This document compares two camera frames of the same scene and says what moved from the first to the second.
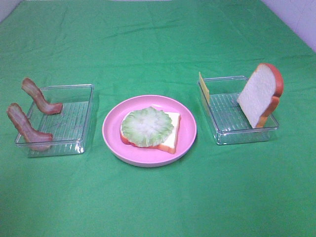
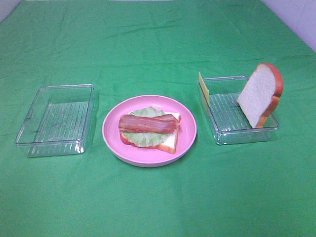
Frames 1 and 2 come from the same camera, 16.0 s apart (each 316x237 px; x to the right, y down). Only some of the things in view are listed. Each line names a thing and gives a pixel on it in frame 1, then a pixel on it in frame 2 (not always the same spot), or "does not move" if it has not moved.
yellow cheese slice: x=204 y=87 does not move
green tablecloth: x=129 y=48 does not move
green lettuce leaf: x=148 y=127 does not move
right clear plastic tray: x=229 y=123 does not move
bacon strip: x=44 y=106 to x=132 y=124
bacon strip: x=19 y=117 to x=134 y=123
